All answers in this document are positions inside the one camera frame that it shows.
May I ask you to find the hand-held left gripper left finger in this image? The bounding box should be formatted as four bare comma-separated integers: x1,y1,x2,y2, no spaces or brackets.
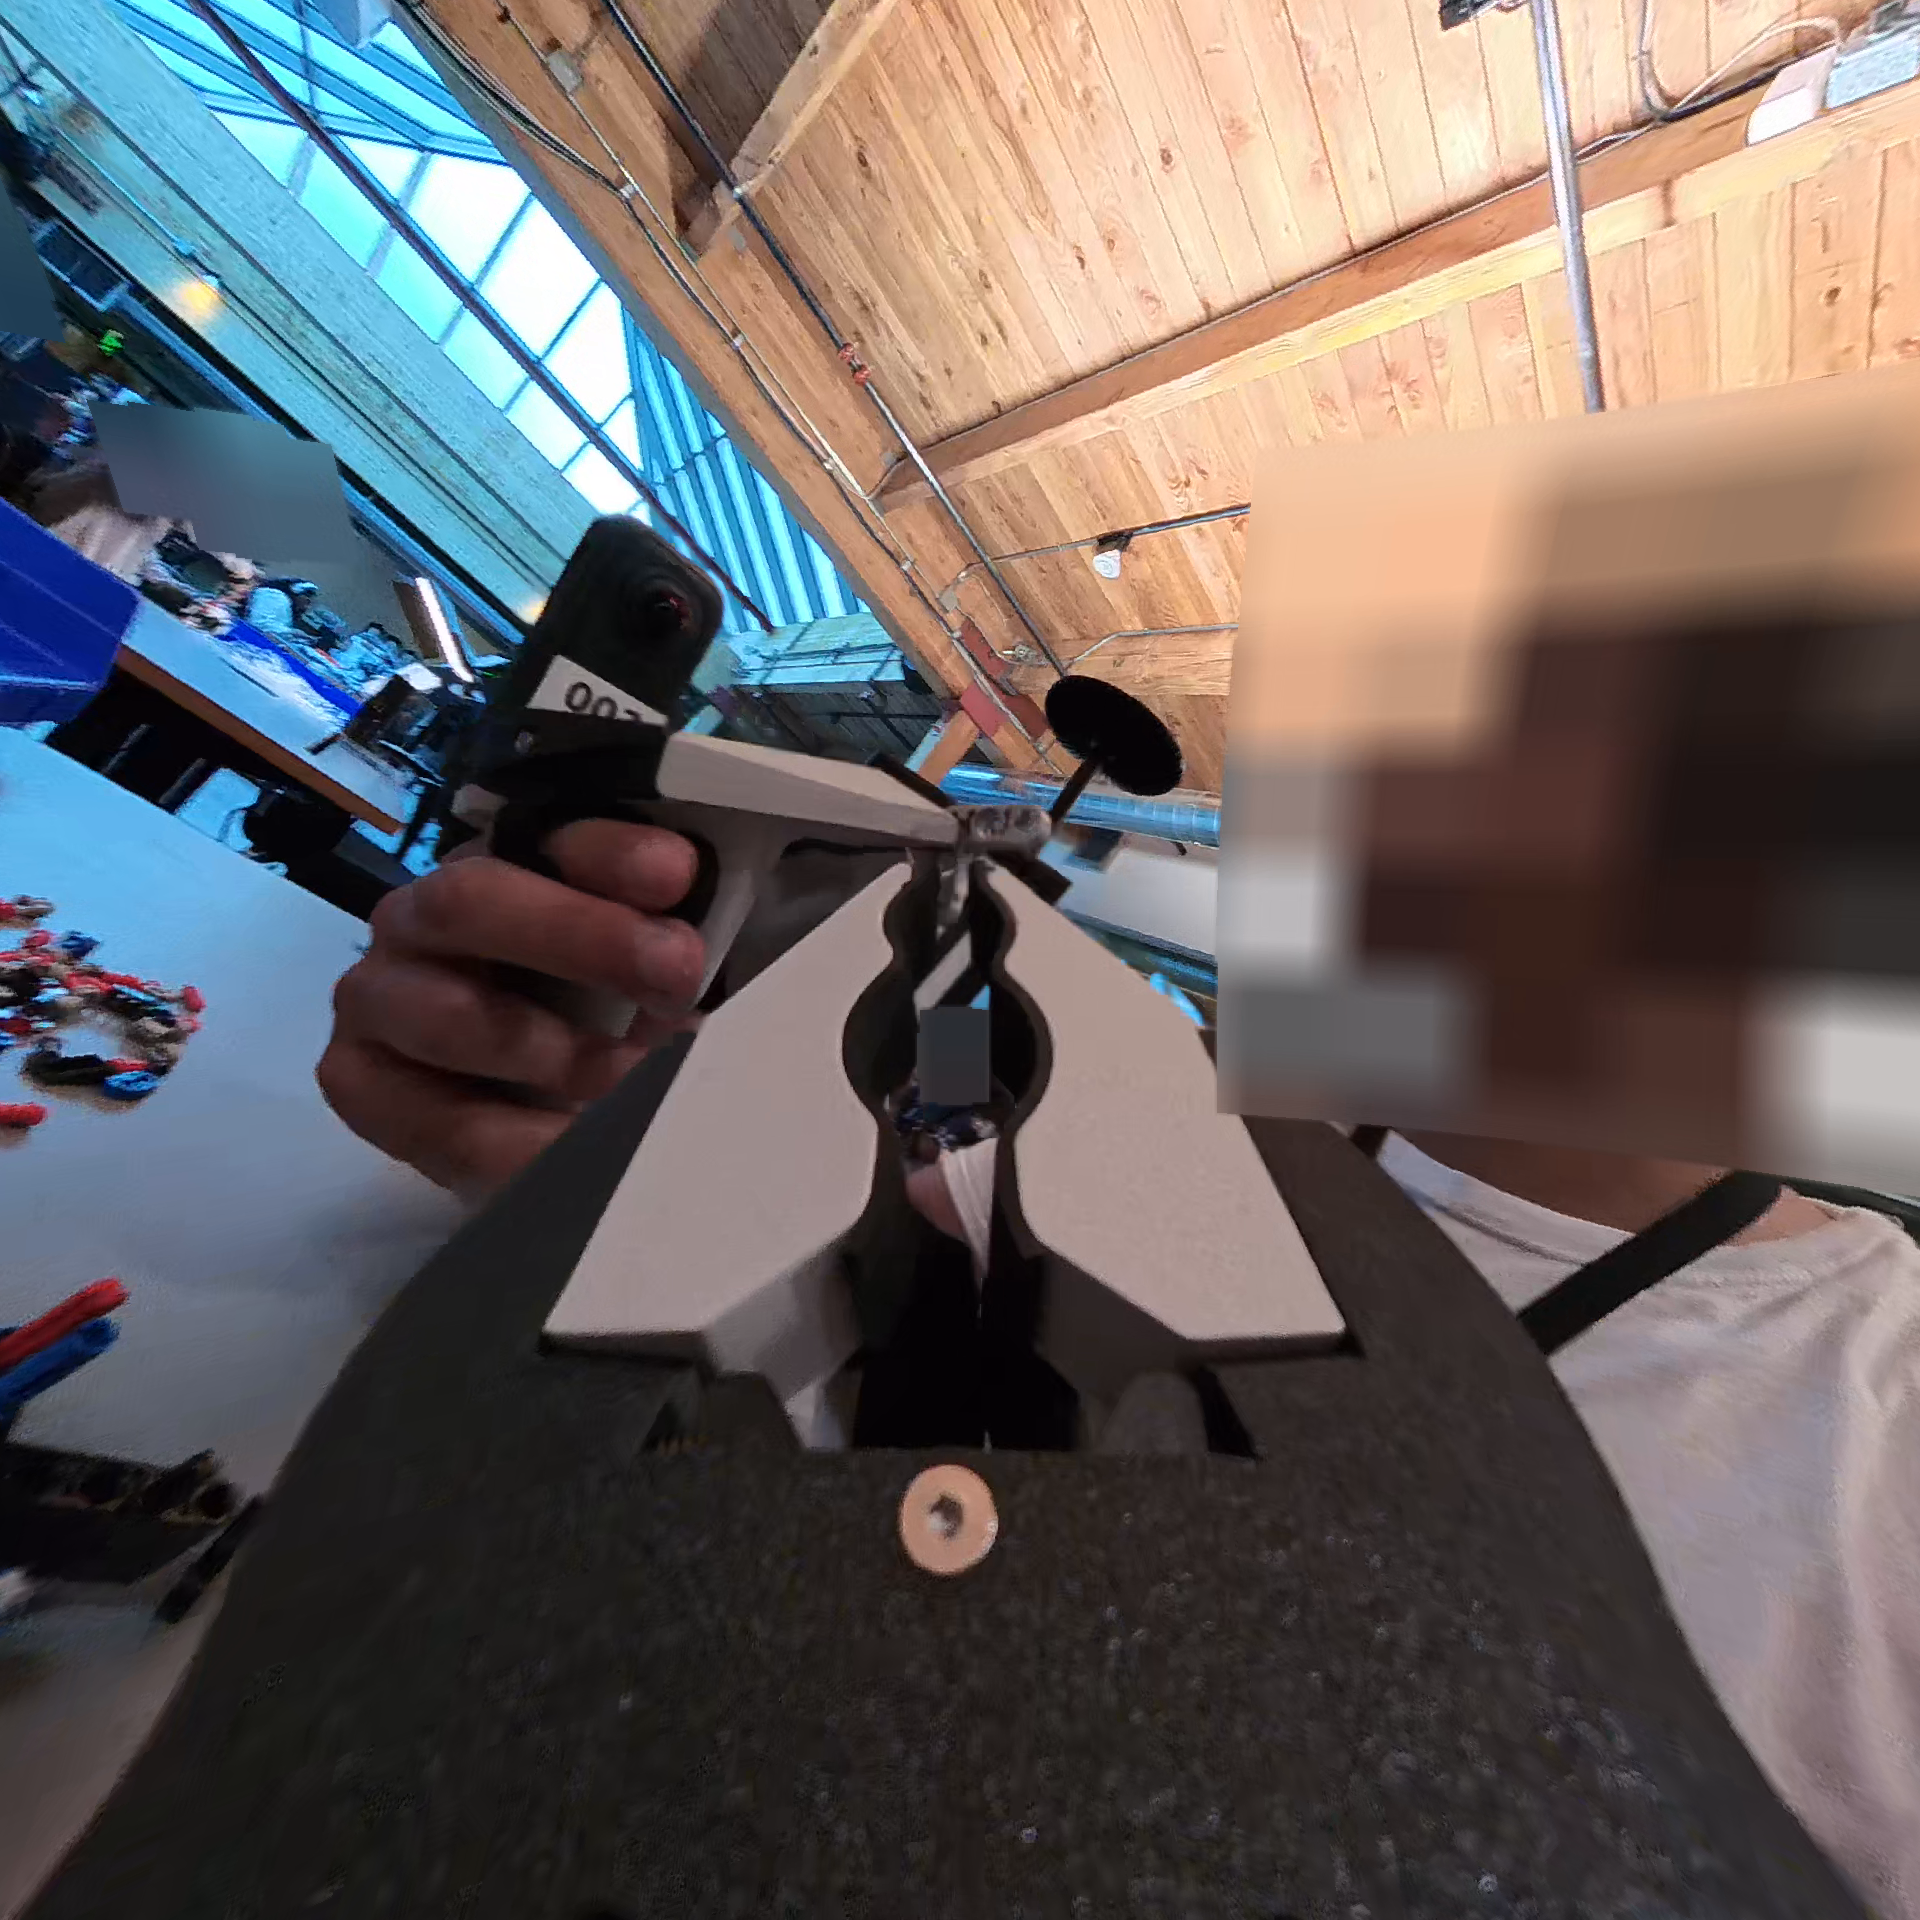
539,861,963,1404

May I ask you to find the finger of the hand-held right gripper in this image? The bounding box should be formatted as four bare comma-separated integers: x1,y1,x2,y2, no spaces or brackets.
656,735,965,847

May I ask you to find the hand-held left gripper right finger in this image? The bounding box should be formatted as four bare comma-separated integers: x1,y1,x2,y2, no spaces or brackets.
959,883,1351,1404

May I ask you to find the black disc lego piece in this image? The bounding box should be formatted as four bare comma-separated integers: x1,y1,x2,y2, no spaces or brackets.
943,674,1187,903

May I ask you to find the black lego frame with axles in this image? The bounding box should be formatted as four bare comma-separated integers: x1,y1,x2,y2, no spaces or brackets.
0,1280,245,1592

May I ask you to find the pile of small lego pieces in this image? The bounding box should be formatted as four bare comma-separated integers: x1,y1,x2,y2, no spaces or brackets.
0,892,207,1135

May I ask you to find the person's right hand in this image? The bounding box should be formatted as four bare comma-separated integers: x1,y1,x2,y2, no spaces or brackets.
315,823,713,1198

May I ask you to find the background wooden desk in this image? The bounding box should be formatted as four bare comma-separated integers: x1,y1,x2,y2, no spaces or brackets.
112,598,436,842

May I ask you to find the blue storage bin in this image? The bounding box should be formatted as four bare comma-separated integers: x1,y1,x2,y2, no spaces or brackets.
0,498,144,730

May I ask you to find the metal ceiling pole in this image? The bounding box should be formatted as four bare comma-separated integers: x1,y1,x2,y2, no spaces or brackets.
1526,0,1609,415

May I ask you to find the silver air duct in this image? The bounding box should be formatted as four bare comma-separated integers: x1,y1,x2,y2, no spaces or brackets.
942,762,1224,845

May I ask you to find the black shoulder strap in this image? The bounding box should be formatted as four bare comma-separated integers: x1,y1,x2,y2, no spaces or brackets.
1516,1170,1790,1359

